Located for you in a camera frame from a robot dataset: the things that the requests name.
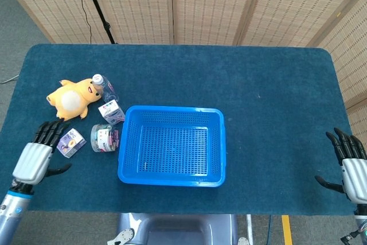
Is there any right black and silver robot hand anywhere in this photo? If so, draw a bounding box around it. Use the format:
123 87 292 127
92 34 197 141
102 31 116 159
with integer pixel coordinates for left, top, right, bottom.
314 127 367 205

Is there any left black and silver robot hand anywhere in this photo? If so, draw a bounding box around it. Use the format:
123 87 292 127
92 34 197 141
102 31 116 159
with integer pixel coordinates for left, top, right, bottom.
11 120 72 186

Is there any small white purple juice box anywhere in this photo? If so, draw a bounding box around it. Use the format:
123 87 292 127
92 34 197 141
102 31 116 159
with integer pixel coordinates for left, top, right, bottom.
56 128 87 159

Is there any yellow plush duck toy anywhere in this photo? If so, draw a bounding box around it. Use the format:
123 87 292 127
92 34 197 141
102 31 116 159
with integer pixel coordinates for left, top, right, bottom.
46 77 104 122

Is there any clear jar of coloured clips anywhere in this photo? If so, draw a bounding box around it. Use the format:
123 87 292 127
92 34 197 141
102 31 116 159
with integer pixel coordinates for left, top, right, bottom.
90 123 120 153

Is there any small white carton box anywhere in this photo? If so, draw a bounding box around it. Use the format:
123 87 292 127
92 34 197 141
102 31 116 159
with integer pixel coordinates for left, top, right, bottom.
97 99 126 127

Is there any small clear plastic bottle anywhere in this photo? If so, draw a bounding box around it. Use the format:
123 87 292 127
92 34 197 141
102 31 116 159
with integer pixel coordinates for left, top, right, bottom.
91 73 119 103

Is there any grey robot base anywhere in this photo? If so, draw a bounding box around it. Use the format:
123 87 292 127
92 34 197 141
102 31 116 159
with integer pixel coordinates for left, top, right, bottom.
117 212 239 245

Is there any yellow floor tape strip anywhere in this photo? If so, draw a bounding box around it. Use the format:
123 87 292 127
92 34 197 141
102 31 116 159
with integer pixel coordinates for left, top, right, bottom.
281 215 293 245

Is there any dark blue table mat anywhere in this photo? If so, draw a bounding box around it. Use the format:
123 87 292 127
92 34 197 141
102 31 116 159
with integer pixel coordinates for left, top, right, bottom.
0 43 355 216

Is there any white table leg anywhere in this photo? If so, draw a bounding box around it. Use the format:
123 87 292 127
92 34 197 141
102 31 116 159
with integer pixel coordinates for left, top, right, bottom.
245 215 254 245

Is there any blue perforated plastic basket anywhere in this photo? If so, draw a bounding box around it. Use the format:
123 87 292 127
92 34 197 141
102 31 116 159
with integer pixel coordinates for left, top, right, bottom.
117 105 227 188

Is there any black tripod pole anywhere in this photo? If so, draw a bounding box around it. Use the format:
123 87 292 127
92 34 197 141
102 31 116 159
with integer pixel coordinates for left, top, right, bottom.
79 0 119 45

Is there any white floor cable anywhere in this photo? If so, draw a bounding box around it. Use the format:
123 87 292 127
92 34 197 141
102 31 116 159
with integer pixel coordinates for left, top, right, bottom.
0 74 19 85

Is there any blue floor cable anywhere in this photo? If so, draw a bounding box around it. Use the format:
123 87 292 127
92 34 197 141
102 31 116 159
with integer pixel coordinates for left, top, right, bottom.
266 215 272 245

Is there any large white metal bracket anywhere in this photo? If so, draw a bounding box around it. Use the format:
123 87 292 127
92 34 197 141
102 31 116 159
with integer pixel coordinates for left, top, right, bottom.
107 227 135 245

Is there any thin black hanging cable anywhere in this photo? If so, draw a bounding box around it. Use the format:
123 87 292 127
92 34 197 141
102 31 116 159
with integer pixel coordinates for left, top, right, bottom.
69 0 93 44

